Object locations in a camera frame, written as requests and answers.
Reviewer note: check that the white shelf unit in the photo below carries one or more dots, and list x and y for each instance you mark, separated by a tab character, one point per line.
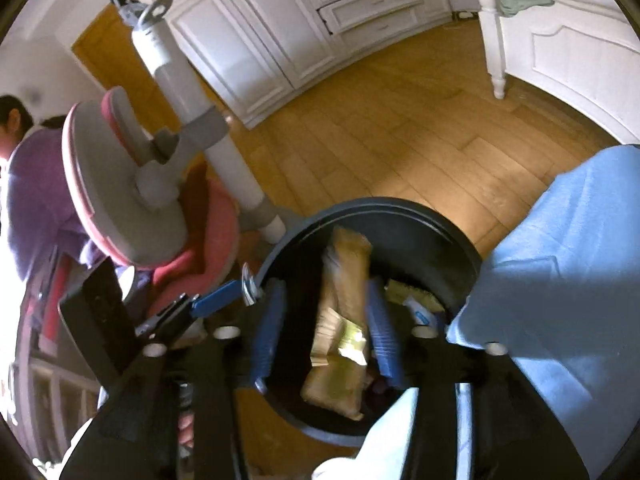
50	400

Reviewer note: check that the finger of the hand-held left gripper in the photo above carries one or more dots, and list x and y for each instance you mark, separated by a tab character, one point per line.
215	300

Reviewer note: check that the white blue packet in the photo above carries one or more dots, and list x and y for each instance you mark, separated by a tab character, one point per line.
422	312

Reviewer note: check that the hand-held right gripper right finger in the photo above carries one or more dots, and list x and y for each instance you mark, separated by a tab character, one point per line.
385	340

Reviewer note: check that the white bed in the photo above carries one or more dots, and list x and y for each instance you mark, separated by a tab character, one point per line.
565	45

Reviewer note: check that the white wardrobe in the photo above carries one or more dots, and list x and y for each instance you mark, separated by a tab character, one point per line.
280	25

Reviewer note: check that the small silver object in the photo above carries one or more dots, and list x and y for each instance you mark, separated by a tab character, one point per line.
250	285

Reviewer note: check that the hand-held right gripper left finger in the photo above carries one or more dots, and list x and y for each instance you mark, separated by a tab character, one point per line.
265	340

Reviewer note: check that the tan striped paper bundle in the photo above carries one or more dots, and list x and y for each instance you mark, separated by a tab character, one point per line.
345	280

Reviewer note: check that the black round trash bin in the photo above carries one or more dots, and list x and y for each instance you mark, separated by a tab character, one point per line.
415	240

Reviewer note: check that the blue tablecloth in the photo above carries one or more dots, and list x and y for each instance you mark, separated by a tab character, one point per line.
560	270

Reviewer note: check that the pink grey chair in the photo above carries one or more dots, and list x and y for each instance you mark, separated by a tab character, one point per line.
110	190

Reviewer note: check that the person's torso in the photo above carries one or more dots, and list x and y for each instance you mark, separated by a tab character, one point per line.
40	200

